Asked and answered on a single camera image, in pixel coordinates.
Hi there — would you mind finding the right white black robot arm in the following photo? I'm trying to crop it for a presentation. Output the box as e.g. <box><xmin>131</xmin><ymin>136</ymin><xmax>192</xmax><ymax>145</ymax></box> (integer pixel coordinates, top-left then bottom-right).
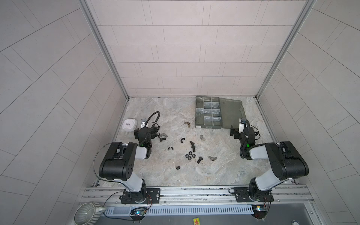
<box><xmin>229</xmin><ymin>118</ymin><xmax>309</xmax><ymax>203</ymax></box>

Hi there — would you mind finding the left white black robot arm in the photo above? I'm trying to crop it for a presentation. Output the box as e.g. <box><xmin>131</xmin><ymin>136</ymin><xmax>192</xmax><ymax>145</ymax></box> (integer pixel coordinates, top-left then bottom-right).
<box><xmin>93</xmin><ymin>111</ymin><xmax>160</xmax><ymax>204</ymax></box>

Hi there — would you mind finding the white round container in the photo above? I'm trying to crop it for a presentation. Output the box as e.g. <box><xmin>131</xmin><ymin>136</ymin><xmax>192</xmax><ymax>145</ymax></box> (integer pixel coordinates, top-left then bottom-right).
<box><xmin>121</xmin><ymin>118</ymin><xmax>137</xmax><ymax>132</ymax></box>

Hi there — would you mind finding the green compartment organizer box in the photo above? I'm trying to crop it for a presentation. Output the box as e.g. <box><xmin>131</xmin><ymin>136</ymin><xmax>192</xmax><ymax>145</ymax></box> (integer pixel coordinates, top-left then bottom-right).
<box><xmin>195</xmin><ymin>96</ymin><xmax>246</xmax><ymax>129</ymax></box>

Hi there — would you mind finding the black bolt pair centre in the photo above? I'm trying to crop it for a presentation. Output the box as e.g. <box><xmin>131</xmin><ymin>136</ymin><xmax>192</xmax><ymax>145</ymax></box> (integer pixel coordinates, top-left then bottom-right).
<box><xmin>189</xmin><ymin>141</ymin><xmax>196</xmax><ymax>153</ymax></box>

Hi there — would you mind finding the black nut cluster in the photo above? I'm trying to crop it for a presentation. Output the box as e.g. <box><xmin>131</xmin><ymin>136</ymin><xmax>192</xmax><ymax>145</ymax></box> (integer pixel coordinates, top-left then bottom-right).
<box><xmin>185</xmin><ymin>151</ymin><xmax>196</xmax><ymax>160</ymax></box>

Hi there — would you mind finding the right controller board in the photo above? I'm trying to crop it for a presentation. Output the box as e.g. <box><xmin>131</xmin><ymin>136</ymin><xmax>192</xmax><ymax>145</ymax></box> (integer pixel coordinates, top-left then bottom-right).
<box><xmin>251</xmin><ymin>205</ymin><xmax>268</xmax><ymax>219</ymax></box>

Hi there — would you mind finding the controller board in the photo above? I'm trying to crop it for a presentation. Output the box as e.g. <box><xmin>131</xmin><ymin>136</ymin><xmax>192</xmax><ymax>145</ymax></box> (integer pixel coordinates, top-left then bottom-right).
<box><xmin>130</xmin><ymin>207</ymin><xmax>147</xmax><ymax>221</ymax></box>
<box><xmin>251</xmin><ymin>205</ymin><xmax>268</xmax><ymax>219</ymax></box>

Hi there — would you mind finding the left controller board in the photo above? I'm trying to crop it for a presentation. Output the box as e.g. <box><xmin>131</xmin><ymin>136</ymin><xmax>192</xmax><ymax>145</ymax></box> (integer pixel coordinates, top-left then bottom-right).
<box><xmin>130</xmin><ymin>207</ymin><xmax>147</xmax><ymax>221</ymax></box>

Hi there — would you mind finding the grey ribbed bowl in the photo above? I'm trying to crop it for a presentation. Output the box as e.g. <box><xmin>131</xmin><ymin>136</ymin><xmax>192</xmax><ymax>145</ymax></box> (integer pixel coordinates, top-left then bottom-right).
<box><xmin>74</xmin><ymin>202</ymin><xmax>107</xmax><ymax>225</ymax></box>

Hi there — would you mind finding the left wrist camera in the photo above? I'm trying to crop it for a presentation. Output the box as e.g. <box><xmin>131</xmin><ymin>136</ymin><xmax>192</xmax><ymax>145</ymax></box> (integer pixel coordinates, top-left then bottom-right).
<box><xmin>141</xmin><ymin>119</ymin><xmax>147</xmax><ymax>128</ymax></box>

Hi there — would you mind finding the aluminium mounting rail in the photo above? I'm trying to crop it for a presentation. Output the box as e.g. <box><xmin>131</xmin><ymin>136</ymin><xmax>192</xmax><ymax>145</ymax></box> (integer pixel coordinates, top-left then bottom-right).
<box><xmin>78</xmin><ymin>184</ymin><xmax>315</xmax><ymax>206</ymax></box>

